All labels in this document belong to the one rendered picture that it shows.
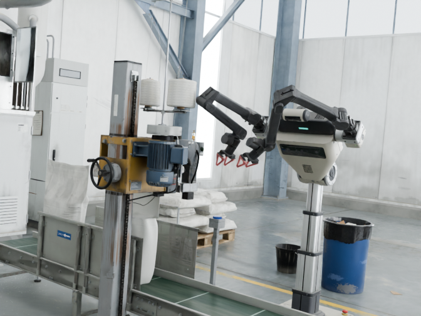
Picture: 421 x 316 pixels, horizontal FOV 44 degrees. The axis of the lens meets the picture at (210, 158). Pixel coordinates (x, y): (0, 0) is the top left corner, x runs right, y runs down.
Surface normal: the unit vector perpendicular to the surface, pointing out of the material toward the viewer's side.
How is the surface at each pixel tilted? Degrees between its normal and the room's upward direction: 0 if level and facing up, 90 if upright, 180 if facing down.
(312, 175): 130
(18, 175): 89
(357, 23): 90
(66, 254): 90
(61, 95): 90
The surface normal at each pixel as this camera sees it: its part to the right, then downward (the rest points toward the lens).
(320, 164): -0.51, 0.64
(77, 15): 0.79, 0.09
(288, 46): -0.61, 0.00
